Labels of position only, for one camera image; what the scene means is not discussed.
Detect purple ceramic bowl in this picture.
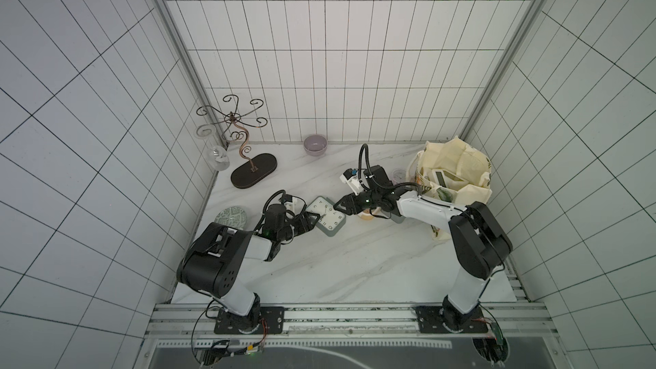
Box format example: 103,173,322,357
303,134,328,156

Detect green patterned coaster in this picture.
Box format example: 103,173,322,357
215,206,249,230

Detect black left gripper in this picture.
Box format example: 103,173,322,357
277,211,320,240

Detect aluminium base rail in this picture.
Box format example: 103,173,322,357
145,302,558,349

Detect cream canvas floral tote bag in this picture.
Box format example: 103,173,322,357
406,136,493,241

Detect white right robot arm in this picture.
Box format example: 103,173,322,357
334,165,513,333

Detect metal jewelry tree stand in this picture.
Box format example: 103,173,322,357
196,94,278,190

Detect lilac round alarm clock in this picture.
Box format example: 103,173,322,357
392,168,407,183

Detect green rectangular alarm clock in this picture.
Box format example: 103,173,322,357
307,196,346,237

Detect orange rounded alarm clock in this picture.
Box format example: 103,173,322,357
358,209,375,220

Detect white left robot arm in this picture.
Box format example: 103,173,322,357
176,203,321,334

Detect white digital clock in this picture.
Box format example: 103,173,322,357
433,169,469,191

